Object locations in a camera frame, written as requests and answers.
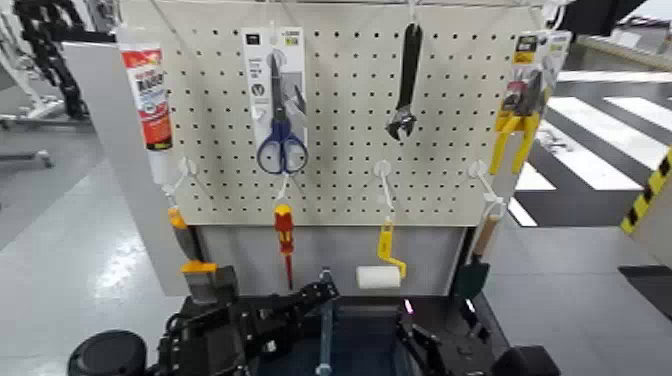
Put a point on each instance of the grey chair base leg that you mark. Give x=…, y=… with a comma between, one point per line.
x=42, y=156

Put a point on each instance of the yellow pliers in packaging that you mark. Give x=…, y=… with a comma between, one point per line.
x=527, y=100

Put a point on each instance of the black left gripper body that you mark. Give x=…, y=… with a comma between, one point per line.
x=210, y=341

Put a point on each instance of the white metal frame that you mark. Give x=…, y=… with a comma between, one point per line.
x=36, y=107

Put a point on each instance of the white pegboard hook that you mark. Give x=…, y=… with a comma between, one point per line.
x=186, y=167
x=478, y=169
x=272, y=34
x=412, y=10
x=382, y=168
x=283, y=186

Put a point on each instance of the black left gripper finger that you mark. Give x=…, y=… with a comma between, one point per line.
x=299, y=304

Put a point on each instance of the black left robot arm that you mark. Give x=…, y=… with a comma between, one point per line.
x=107, y=354

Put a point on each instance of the white red sealant tube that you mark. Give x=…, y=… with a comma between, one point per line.
x=150, y=94

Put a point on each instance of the yellow black striped barrier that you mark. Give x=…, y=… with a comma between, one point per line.
x=648, y=194

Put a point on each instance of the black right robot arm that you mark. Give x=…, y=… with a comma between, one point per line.
x=525, y=362

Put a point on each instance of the grey display stand panel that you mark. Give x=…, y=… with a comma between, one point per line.
x=325, y=246

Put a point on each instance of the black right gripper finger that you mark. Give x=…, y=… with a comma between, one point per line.
x=422, y=344

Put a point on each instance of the blue scissors on packaging card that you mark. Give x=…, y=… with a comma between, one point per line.
x=281, y=131

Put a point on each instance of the red yellow screwdriver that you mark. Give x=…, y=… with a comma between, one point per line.
x=283, y=226

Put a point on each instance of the white perforated pegboard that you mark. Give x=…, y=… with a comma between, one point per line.
x=341, y=131

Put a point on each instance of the black adjustable wrench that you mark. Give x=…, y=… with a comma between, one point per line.
x=409, y=68

